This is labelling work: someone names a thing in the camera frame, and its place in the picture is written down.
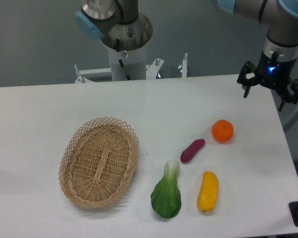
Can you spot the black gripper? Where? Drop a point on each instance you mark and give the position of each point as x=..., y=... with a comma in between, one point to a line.
x=275, y=70

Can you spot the purple sweet potato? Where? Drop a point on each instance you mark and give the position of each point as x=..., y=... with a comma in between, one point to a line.
x=188, y=154

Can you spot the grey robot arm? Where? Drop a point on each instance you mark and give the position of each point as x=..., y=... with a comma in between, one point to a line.
x=97, y=17

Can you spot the orange tangerine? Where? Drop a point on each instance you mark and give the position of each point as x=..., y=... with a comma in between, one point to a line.
x=222, y=131

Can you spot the yellow mango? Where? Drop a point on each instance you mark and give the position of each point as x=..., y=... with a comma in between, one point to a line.
x=208, y=192

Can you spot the green bok choy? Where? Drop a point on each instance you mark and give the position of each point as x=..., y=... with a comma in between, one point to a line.
x=166, y=196

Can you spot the oval wicker basket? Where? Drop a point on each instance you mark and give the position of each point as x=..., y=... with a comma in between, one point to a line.
x=99, y=163

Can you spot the white metal mounting frame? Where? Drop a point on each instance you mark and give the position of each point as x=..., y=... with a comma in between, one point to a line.
x=149, y=70

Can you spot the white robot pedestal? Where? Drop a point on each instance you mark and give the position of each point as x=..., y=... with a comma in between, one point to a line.
x=126, y=44

